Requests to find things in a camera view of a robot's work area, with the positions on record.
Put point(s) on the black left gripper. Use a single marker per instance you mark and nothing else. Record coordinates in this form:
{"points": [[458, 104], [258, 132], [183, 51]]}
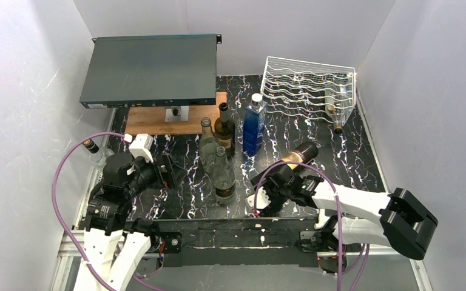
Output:
{"points": [[167, 170]]}

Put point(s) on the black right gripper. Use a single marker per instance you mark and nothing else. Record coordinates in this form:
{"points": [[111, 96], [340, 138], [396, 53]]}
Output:
{"points": [[273, 176]]}

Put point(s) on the dark green bottle silver neck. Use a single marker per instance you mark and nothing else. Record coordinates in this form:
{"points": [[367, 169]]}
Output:
{"points": [[303, 153]]}

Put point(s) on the clear glass bottle gold label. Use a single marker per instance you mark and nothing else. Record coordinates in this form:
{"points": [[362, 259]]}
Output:
{"points": [[223, 176]]}

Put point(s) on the blue rectangular glass bottle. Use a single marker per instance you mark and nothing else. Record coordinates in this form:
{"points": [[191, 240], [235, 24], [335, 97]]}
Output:
{"points": [[254, 124]]}

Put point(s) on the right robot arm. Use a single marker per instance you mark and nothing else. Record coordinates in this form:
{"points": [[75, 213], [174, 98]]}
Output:
{"points": [[397, 220]]}

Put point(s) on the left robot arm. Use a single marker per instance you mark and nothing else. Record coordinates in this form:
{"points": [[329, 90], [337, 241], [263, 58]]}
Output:
{"points": [[113, 245]]}

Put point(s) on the clear glass bottle tall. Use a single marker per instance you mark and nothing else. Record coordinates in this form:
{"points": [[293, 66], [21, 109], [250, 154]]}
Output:
{"points": [[208, 145]]}

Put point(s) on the clear bottle black cap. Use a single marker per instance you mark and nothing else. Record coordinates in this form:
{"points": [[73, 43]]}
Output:
{"points": [[98, 155]]}

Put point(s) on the dark wine bottle white label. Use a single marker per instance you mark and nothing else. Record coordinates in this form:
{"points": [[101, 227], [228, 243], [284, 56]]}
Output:
{"points": [[224, 127]]}

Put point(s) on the wooden board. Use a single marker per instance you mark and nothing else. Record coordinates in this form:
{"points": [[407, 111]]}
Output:
{"points": [[151, 120]]}

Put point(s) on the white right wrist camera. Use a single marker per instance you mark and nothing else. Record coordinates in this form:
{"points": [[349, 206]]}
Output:
{"points": [[258, 202]]}

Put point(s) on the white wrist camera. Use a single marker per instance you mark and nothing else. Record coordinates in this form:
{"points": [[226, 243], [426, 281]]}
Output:
{"points": [[258, 202], [139, 146]]}

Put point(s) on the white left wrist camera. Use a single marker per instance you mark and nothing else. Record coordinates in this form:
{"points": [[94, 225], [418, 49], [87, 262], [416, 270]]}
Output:
{"points": [[139, 146]]}

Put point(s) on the metal stand post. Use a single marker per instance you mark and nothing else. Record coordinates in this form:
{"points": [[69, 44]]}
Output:
{"points": [[177, 114]]}

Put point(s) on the grey network switch box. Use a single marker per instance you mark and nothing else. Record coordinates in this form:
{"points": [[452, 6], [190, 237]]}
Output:
{"points": [[152, 71]]}

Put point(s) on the white wire wine rack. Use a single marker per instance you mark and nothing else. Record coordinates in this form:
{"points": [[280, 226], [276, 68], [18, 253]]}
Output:
{"points": [[297, 88]]}

